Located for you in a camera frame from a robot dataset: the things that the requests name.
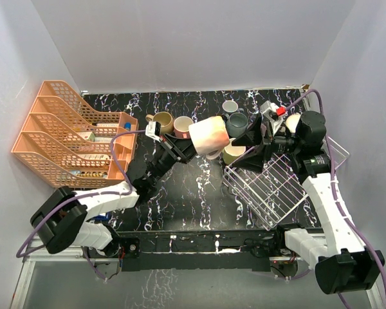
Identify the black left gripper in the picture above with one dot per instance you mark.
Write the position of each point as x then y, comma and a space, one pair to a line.
179, 149

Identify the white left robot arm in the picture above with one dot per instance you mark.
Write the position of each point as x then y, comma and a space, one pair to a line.
68, 217

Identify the yellow green mug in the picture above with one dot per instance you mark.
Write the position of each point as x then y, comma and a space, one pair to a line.
232, 153

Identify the salmon pink speckled mug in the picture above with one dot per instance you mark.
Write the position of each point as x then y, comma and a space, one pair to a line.
209, 137

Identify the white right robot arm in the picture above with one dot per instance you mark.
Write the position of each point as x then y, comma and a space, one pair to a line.
345, 263

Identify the blue cap bottle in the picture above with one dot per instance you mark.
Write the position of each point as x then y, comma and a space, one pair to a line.
127, 126

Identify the orange plastic file organizer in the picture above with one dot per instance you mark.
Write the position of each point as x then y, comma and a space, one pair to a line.
49, 145

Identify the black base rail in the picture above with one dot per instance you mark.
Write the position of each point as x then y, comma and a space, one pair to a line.
256, 250

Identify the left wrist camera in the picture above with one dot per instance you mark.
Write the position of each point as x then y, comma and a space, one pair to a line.
153, 129

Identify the aluminium frame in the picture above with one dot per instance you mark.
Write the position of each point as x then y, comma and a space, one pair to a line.
66, 280

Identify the green white box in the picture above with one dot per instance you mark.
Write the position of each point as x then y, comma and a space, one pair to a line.
88, 136

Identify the brown ceramic mug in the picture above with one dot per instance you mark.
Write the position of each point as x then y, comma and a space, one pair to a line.
165, 119

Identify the cream floral mug green inside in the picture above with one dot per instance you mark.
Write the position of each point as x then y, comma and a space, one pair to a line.
292, 122

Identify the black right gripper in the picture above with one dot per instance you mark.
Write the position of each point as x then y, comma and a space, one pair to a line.
253, 136

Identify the white wire dish rack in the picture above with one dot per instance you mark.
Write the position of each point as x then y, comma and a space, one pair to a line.
270, 198

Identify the grey green mug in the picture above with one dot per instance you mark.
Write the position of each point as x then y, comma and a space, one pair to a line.
236, 124

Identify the small white grey mug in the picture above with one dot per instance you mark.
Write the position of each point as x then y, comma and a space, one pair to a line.
229, 107

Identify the pink mug cream inside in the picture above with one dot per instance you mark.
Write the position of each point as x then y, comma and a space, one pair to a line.
181, 126

